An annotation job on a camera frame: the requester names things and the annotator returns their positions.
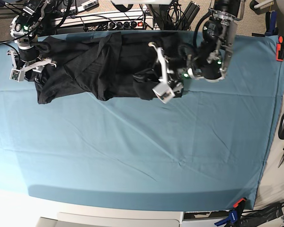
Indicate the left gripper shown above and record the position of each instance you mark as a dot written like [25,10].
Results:
[178,68]

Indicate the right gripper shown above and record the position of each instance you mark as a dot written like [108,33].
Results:
[30,54]

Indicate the dark grey T-shirt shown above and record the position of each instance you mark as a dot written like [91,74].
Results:
[117,65]

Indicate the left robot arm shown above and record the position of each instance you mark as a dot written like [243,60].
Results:
[209,56]

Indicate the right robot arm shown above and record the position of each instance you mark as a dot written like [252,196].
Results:
[23,29]

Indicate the black extrusion piece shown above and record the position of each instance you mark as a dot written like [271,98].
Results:
[188,16]

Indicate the blue table cloth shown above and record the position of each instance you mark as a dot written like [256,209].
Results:
[203,151]

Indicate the blue clamp top right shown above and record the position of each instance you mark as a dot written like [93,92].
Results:
[271,28]

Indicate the orange black clamp top right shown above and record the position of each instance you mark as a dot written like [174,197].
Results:
[280,49]

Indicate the orange black clamp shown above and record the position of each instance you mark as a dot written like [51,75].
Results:
[240,204]
[280,49]

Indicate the orange black clamp bottom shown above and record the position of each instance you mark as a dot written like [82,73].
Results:
[240,204]

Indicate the blue black clamp bottom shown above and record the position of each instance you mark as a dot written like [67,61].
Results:
[229,221]

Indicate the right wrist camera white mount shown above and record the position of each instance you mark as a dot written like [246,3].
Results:
[20,68]

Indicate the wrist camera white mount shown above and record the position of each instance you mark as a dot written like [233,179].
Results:
[20,68]
[163,91]

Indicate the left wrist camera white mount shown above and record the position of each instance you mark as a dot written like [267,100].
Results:
[163,91]

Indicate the black power strip red switch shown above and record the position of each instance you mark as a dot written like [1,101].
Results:
[120,25]

